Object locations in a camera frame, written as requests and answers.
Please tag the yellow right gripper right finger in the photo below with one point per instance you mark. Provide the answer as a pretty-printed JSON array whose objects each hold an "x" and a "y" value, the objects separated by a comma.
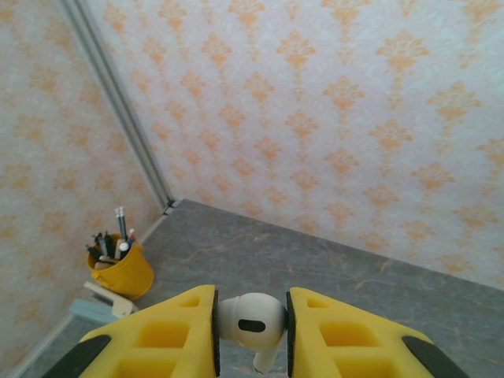
[{"x": 374, "y": 346}]

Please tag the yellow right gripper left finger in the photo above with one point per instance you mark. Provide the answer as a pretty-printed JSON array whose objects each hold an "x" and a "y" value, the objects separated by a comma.
[{"x": 130, "y": 346}]

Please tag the blue and beige stapler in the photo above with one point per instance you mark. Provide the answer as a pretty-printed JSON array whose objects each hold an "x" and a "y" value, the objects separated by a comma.
[{"x": 98, "y": 309}]

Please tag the yellow metal pen cup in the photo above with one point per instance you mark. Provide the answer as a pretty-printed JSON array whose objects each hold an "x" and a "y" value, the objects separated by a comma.
[{"x": 128, "y": 277}]

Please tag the black pen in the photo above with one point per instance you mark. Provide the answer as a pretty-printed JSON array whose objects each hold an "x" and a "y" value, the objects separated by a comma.
[{"x": 98, "y": 244}]

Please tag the white marker pen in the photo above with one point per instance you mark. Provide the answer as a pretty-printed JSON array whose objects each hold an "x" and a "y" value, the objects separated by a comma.
[{"x": 131, "y": 237}]

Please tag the grey pencil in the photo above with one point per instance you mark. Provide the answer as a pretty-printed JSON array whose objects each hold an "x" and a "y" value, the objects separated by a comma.
[
  {"x": 123, "y": 224},
  {"x": 119, "y": 224}
]

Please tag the aluminium frame post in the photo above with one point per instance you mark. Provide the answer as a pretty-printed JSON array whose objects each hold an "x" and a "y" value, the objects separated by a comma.
[{"x": 118, "y": 106}]

